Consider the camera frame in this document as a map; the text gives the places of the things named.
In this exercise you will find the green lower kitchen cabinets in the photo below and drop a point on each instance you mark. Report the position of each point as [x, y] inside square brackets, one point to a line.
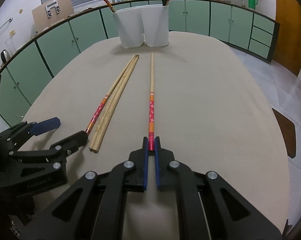
[33, 66]

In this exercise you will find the wooden door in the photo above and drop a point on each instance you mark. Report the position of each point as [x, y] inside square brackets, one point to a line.
[288, 46]

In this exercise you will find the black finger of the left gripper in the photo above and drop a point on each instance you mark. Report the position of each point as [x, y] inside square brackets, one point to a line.
[71, 144]

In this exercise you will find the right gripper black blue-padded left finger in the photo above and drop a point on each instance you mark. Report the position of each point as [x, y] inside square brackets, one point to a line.
[94, 206]

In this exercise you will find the steel electric kettle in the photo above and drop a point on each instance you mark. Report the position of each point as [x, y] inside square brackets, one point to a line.
[5, 56]

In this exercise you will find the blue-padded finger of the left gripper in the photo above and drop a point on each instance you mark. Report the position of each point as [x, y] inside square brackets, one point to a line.
[45, 126]

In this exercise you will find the brown wooden chair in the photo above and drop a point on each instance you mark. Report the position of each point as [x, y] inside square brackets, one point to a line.
[287, 128]

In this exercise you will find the green thermos jug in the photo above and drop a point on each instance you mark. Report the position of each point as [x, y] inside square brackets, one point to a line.
[252, 4]

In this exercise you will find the red patterned chopstick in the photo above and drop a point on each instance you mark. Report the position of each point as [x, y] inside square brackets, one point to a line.
[106, 97]
[151, 108]

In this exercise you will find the brown cardboard board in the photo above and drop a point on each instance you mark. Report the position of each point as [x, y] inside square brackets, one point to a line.
[49, 13]

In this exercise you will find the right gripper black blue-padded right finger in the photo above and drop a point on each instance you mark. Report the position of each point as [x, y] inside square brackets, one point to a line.
[208, 206]

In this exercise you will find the white double utensil holder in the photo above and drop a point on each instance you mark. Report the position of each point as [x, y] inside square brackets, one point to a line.
[147, 24]

